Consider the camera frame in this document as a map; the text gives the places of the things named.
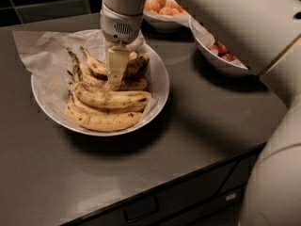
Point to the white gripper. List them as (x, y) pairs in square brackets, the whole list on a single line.
[(119, 25)]

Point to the spotted banana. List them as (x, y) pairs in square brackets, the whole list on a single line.
[(100, 69), (108, 99), (80, 72)]

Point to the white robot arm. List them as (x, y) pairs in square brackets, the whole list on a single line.
[(266, 36)]

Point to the small back banana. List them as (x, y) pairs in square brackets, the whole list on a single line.
[(133, 55)]

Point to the white banana bowl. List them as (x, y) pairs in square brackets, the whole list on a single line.
[(49, 80)]

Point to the front bottom banana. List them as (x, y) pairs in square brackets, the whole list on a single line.
[(101, 122)]

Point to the paper in orange bowl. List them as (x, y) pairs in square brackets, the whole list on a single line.
[(175, 16)]

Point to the paper in strawberry bowl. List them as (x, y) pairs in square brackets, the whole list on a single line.
[(203, 32)]

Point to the white strawberry bowl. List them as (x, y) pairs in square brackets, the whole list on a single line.
[(219, 65)]

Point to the pile of small oranges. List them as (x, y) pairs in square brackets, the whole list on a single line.
[(164, 7)]

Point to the white paper under bananas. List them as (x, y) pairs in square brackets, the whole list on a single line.
[(25, 42)]

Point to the pile of strawberries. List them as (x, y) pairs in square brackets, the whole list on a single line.
[(222, 51)]

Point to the left drawer handle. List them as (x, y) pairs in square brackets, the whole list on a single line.
[(141, 209)]

